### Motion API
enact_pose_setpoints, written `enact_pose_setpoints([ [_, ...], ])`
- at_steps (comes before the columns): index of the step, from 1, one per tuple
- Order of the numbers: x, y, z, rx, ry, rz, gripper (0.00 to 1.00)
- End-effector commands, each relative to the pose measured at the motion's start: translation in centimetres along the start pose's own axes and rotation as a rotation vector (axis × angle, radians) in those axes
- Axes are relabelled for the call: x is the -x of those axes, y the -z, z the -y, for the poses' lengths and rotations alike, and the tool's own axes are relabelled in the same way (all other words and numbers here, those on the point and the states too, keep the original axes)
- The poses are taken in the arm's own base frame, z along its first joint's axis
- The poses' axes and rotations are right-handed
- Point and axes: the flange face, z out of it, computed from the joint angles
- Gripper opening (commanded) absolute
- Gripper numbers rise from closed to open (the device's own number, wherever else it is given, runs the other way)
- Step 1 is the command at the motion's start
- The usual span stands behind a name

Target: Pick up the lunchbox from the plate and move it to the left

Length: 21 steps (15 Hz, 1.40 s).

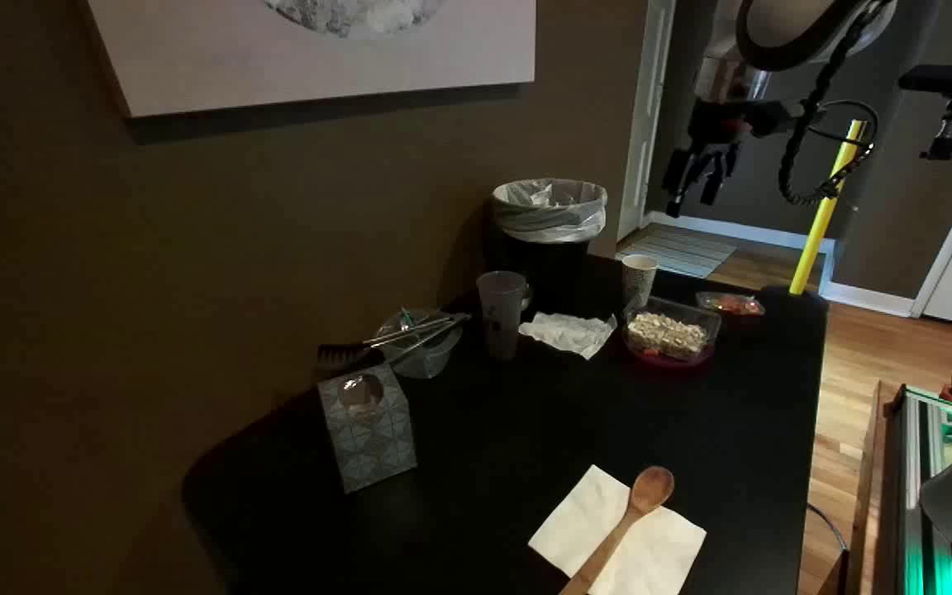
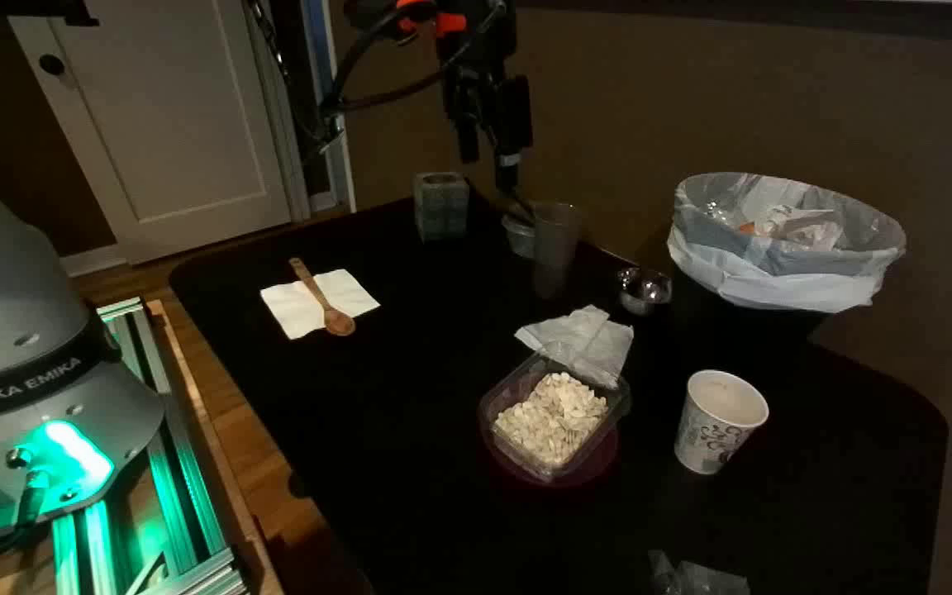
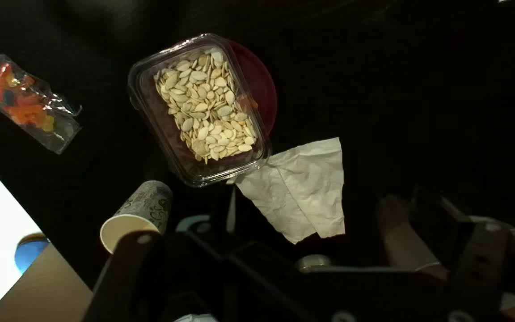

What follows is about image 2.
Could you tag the wooden spoon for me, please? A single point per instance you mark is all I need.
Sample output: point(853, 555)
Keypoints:
point(335, 317)

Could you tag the aluminium extrusion frame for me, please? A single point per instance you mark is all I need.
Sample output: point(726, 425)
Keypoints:
point(184, 515)

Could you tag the crumpled plastic wrapper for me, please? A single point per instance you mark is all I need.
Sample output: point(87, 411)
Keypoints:
point(697, 576)

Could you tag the patterned paper cup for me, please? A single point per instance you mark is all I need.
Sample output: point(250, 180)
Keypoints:
point(712, 435)

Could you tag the white door frame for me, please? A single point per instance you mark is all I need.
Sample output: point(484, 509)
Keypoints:
point(332, 166)

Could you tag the small shiny metal bowl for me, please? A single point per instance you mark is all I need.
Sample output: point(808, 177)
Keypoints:
point(647, 292)

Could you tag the crumpled white napkin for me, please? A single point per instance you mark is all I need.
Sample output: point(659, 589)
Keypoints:
point(579, 341)

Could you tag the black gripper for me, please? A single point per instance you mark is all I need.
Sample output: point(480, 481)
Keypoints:
point(472, 88)

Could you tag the pumpkin seeds pile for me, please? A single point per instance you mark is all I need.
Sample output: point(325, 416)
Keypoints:
point(550, 416)

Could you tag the black trash bin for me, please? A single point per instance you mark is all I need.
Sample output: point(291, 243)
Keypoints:
point(758, 328)

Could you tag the clear utensil container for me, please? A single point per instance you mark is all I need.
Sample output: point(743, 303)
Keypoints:
point(519, 234)

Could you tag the flat white napkin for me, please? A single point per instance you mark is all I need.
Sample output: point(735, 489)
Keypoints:
point(290, 309)

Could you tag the white trash bin liner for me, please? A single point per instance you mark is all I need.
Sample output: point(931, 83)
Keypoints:
point(786, 274)

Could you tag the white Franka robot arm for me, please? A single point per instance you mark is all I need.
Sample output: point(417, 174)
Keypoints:
point(1, 274)

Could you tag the wooden board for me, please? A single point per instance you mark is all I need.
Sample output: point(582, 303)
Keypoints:
point(228, 449)

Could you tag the dark door knob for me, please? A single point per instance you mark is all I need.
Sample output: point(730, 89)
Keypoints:
point(51, 63)

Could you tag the clear plastic lunchbox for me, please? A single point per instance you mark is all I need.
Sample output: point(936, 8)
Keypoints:
point(555, 425)

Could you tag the white door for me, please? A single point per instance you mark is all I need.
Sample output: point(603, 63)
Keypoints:
point(180, 110)

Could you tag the clear plastic cup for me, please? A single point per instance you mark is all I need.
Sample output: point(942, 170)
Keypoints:
point(557, 250)

